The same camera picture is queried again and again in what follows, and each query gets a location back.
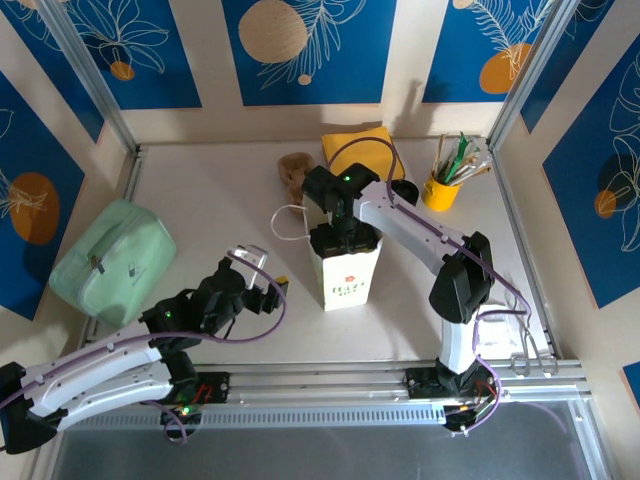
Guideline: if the white paper bag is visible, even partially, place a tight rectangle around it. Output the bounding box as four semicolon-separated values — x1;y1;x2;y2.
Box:
269;202;385;313

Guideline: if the brown pulp cup carrier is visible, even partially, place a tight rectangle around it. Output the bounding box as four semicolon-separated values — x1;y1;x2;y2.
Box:
277;152;316;199

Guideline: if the yellow napkin stack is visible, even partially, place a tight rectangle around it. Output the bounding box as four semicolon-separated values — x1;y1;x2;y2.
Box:
321;125;406;182

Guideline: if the yellow holder mug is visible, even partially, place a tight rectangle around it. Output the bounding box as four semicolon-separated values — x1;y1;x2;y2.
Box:
421;171;464;213

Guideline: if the mint green zip pouch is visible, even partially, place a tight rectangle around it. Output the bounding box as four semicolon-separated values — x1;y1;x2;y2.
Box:
48;198;178;329

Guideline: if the small circuit board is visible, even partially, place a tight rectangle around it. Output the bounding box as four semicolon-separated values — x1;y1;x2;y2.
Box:
159;404;204;446
443;402;490;437

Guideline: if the grey metal panel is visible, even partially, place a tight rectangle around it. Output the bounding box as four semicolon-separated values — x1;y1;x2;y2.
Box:
49;399;599;480

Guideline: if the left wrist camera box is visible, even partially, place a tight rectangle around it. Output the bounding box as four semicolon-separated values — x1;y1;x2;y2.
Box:
225;243;272;294

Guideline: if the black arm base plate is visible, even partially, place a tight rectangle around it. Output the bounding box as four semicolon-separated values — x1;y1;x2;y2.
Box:
403;367;503;401
138;372;232;405

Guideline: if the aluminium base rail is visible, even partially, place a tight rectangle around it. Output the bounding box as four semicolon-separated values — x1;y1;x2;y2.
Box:
43;357;596;412

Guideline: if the grey slotted cable duct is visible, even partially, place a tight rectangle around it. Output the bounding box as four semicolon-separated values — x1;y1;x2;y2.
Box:
59;403;448;431

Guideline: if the aluminium frame post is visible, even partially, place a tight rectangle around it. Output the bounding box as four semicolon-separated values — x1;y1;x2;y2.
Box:
487;0;572;151
37;0;140;154

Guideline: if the metal wire hook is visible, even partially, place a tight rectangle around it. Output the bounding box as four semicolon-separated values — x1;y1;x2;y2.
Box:
509;312;559;377

